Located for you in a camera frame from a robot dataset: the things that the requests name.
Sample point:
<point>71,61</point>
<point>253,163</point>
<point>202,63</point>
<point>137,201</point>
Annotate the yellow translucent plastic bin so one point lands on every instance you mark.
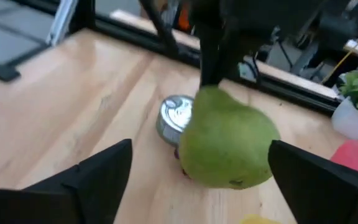
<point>256,220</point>

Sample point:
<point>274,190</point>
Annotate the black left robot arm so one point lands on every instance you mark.
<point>228,18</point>

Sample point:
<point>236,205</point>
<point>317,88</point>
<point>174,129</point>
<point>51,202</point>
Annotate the red plastic bin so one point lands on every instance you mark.
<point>353,155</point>

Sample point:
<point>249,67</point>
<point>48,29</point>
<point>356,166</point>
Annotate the green Van Camp's tuna can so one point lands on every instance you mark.
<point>172,115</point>

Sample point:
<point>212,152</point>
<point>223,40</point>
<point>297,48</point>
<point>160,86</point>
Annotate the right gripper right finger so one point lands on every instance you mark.
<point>328,193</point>

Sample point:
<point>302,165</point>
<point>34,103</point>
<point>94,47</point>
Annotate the small potted green plant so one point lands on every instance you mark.
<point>353,121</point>

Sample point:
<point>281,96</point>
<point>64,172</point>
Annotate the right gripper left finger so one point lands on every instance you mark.
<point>73,193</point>

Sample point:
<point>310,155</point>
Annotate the green toy pear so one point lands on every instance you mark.
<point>225,140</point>

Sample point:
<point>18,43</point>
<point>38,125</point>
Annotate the black aluminium table frame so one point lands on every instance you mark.
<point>166,37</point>

